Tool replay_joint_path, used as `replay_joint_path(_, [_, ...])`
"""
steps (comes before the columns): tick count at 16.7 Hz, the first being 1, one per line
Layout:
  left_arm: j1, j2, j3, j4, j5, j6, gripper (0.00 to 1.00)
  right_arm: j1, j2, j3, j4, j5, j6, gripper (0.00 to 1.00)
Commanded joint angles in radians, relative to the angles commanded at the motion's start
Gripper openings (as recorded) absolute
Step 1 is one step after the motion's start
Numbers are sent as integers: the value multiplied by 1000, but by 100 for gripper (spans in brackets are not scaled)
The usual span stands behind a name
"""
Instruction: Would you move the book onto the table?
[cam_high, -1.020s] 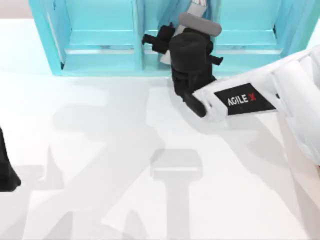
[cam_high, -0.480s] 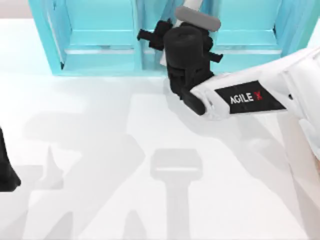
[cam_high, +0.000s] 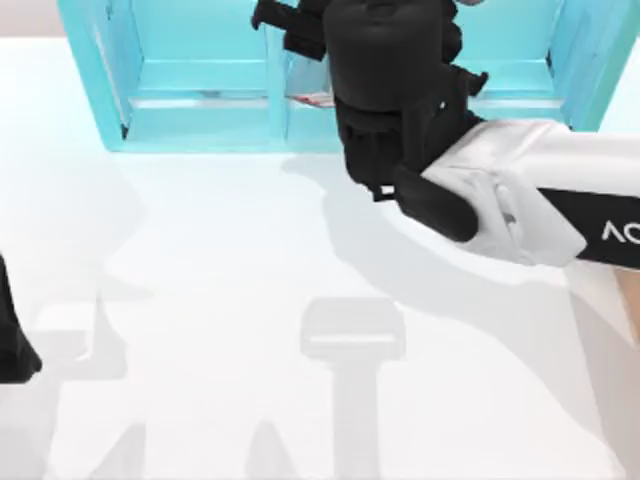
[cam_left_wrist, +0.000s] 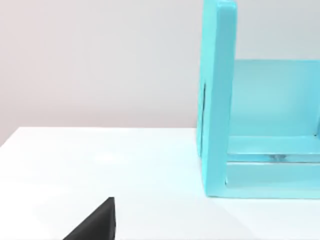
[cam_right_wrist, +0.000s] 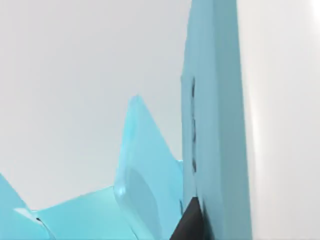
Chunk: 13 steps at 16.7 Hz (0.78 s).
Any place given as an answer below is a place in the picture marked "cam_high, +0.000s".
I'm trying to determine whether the red and white book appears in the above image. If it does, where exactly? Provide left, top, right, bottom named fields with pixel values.
left=293, top=91, right=334, bottom=108

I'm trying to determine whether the light blue rack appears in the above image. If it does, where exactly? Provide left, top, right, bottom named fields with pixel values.
left=55, top=0, right=629, bottom=154

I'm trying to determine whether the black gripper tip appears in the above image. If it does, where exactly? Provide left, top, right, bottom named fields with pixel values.
left=0, top=253, right=44, bottom=386

